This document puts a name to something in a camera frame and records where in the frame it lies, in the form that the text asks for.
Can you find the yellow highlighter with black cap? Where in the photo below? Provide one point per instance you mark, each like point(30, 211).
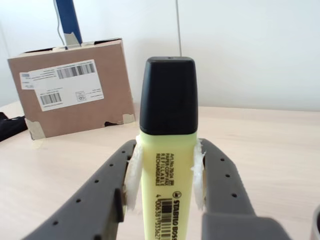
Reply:
point(167, 100)

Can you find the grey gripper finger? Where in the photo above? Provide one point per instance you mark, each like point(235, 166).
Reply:
point(95, 200)
point(225, 195)

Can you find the brown cardboard box with labels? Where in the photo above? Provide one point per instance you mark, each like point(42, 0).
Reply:
point(112, 87)

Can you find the blue camera post taped base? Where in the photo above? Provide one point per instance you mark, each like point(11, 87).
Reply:
point(68, 15)

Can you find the black cloth bundle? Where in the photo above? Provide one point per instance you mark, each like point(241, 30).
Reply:
point(12, 125)

